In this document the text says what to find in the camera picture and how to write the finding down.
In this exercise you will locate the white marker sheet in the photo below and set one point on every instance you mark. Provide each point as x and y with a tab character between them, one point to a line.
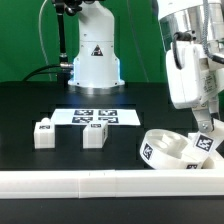
76	116

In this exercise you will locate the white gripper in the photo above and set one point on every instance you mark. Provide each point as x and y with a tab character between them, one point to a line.
195	83

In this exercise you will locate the white L-shaped fence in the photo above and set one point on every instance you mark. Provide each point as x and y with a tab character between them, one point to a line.
110	183

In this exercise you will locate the white round stool seat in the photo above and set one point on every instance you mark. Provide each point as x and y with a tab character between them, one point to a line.
161	149

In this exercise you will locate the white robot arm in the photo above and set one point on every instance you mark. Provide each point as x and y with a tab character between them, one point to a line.
192	33

